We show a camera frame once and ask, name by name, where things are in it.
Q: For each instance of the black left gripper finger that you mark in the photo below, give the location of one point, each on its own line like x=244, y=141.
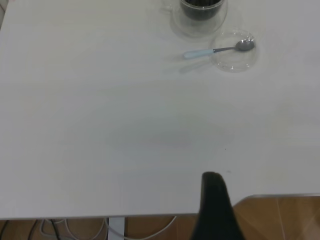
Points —
x=215, y=212

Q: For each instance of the clear round glass lid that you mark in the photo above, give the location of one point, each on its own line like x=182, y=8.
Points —
x=232, y=63

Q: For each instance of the dark coffee beans pile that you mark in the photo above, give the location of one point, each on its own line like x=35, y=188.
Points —
x=200, y=11

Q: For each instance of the white table leg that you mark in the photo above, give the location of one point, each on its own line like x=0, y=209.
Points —
x=116, y=228

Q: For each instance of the clear glass jar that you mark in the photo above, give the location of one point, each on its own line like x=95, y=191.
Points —
x=200, y=28

